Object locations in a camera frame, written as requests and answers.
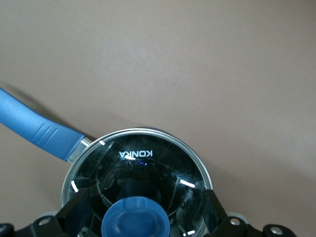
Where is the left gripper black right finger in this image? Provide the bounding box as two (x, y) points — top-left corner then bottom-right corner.
(204, 189), (259, 237)

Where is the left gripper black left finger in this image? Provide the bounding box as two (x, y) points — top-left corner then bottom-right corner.
(13, 189), (91, 237)

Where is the glass lid with blue knob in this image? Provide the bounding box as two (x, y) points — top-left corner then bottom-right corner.
(60, 127), (213, 237)

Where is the brown table cover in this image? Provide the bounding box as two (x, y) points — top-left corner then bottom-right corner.
(0, 0), (316, 237)

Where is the black pot with blue handle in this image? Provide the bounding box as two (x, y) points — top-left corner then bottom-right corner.
(0, 87), (213, 237)

